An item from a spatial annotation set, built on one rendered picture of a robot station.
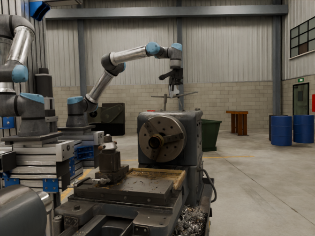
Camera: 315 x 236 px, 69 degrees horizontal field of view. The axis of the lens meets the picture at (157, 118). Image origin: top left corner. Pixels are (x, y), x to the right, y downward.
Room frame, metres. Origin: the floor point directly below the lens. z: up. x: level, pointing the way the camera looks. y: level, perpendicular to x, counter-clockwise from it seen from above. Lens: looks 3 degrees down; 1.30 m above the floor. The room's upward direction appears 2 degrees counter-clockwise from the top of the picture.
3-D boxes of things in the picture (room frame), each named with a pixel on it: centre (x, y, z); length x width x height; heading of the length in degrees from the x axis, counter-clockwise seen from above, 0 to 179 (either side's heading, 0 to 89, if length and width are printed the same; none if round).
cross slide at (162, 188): (0.98, 0.16, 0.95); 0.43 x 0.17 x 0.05; 73
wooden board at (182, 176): (1.29, 0.05, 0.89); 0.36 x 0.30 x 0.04; 73
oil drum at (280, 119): (7.05, -3.83, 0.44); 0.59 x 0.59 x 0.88
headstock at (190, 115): (1.95, -0.13, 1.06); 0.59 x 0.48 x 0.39; 163
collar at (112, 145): (1.00, 0.22, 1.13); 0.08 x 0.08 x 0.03
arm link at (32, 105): (1.26, 0.70, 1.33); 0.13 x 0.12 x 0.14; 104
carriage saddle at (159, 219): (0.93, 0.16, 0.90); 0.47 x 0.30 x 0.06; 73
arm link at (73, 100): (1.76, 0.63, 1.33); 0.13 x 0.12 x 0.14; 156
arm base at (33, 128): (1.27, 0.69, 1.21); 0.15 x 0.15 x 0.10
